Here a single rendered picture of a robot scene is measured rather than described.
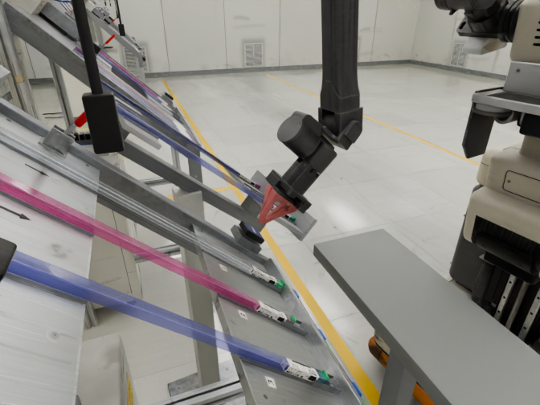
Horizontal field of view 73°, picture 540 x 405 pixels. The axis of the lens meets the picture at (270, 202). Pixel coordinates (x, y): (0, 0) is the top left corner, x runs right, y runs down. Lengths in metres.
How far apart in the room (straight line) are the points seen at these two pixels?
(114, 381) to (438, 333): 0.64
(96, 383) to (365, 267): 0.65
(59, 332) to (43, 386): 0.05
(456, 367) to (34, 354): 0.71
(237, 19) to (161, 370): 7.45
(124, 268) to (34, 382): 1.39
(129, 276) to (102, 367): 0.93
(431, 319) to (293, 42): 8.15
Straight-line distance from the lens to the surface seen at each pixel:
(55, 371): 0.30
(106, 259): 1.64
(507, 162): 1.01
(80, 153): 0.62
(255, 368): 0.45
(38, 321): 0.32
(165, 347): 1.62
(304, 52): 8.89
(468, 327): 0.92
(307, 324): 0.64
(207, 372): 1.28
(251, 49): 8.42
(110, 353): 0.81
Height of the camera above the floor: 1.19
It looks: 28 degrees down
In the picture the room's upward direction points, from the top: straight up
